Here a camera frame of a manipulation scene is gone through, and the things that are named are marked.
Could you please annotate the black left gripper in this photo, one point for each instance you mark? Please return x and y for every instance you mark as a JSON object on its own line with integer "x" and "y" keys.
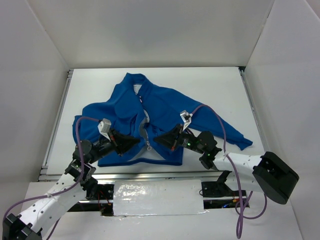
{"x": 115, "y": 142}

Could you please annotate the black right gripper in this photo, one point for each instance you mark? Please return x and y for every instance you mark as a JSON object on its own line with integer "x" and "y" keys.
{"x": 176, "y": 138}

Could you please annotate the silver zipper pull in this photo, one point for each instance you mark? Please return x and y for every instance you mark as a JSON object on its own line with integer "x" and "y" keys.
{"x": 149, "y": 147}

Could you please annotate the blue zip-up fleece jacket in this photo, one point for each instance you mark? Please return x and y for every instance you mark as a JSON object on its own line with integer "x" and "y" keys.
{"x": 144, "y": 110}

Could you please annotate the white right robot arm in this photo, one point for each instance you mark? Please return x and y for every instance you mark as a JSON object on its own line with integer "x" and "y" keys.
{"x": 266, "y": 173}

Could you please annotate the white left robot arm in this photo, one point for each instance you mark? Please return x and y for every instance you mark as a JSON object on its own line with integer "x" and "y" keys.
{"x": 77, "y": 183}

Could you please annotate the white foil-taped front panel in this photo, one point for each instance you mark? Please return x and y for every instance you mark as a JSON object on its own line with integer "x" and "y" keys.
{"x": 157, "y": 198}

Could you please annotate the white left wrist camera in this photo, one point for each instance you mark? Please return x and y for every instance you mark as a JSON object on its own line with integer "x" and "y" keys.
{"x": 104, "y": 127}

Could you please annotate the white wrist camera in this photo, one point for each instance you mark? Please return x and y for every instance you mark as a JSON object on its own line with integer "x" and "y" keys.
{"x": 186, "y": 118}
{"x": 104, "y": 127}

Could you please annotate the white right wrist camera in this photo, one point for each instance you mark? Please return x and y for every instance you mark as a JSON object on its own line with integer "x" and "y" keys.
{"x": 186, "y": 118}

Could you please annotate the aluminium front rail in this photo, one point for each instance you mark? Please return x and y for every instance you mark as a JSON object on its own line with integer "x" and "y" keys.
{"x": 154, "y": 176}

